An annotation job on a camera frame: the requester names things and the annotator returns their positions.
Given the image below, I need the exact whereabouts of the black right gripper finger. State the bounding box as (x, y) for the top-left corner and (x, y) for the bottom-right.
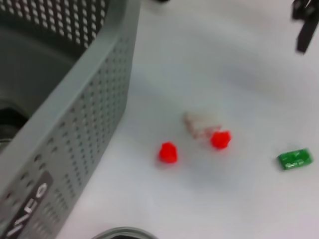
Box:
(291, 0), (319, 54)

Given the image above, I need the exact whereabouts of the glass teacup black holder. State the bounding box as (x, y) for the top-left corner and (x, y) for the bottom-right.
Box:
(91, 226), (159, 239)

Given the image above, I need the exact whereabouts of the grey perforated storage bin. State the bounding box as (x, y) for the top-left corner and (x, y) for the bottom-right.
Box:
(0, 0), (142, 239)

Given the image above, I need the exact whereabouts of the green rectangular brick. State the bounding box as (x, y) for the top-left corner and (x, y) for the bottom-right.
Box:
(277, 147), (314, 171)

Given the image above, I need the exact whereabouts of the small red cube brick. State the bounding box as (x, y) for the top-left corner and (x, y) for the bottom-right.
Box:
(210, 130), (232, 150)
(158, 141), (179, 164)

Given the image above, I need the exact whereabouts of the white toy brick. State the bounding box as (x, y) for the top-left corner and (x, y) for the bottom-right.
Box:
(183, 112), (222, 142)

